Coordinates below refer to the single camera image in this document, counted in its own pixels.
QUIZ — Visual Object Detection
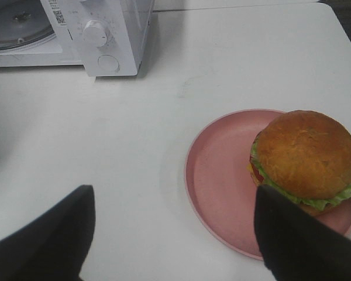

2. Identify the toy hamburger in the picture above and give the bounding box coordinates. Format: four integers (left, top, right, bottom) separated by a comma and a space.
249, 110, 351, 216

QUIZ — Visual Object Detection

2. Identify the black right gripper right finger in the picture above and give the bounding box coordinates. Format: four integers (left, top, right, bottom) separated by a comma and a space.
254, 185, 351, 280

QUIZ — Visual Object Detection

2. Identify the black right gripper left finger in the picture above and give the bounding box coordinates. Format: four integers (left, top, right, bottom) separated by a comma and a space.
0, 185, 96, 280

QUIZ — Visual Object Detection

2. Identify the white microwave knob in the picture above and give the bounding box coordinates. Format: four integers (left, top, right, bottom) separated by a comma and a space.
82, 20, 109, 47

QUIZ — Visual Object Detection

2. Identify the round white door release button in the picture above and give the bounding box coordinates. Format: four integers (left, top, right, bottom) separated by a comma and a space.
98, 55, 119, 72

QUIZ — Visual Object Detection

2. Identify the white microwave oven body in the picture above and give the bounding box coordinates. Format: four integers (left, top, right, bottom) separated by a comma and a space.
0, 0, 154, 77

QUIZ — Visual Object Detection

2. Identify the pink round plate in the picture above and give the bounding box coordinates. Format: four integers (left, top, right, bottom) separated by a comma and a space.
184, 108, 351, 261

